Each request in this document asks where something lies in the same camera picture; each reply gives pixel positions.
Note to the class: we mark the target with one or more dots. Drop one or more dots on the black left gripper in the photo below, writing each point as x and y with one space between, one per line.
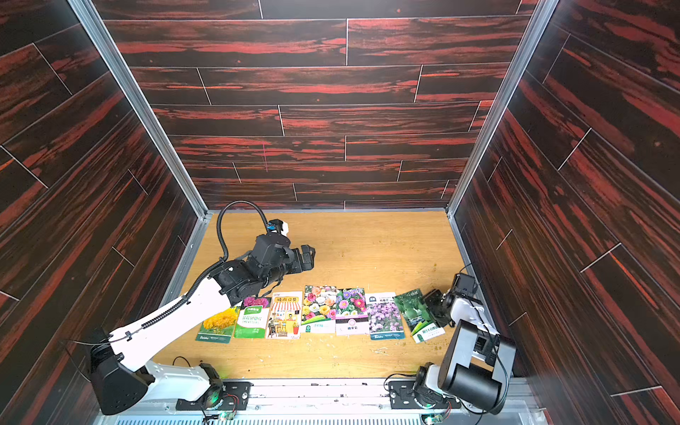
307 259

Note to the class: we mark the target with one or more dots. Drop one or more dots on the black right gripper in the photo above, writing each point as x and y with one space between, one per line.
441 303

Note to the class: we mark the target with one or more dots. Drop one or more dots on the green gourd seed packet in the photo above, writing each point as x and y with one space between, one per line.
420 321

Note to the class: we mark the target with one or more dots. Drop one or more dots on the pink cosmos seed packet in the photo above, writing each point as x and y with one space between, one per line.
385 321

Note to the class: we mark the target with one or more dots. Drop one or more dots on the magenta flower green seed packet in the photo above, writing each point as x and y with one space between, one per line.
252 320

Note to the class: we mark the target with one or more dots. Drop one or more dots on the cartoon shop seed packet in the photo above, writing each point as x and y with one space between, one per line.
285 315

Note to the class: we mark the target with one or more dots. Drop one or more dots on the mixed ranunculus seed packet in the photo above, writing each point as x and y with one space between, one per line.
319 309

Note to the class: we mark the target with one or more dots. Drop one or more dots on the yellow marigold seed packet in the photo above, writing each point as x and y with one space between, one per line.
220 327

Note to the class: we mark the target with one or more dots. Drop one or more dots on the aster flower seed packet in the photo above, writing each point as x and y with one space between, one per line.
352 312

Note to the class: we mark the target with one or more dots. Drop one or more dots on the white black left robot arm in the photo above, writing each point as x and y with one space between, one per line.
122 372

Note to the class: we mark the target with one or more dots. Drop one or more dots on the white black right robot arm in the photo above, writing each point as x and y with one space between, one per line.
478 363

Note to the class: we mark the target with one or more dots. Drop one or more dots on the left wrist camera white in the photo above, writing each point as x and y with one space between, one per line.
278 226

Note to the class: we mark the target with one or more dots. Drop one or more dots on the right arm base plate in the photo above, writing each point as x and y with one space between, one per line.
403 396

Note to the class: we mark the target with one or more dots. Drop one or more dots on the aluminium front rail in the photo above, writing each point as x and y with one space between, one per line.
331 401

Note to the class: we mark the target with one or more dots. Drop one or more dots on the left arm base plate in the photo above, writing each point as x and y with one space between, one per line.
233 396

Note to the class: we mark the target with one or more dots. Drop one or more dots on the aluminium corner post left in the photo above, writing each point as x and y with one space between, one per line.
87 15

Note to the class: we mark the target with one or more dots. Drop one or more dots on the aluminium corner post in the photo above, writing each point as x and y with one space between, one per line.
87 15
530 40

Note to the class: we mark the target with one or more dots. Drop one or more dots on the aluminium corner post right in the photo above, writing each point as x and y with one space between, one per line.
530 40

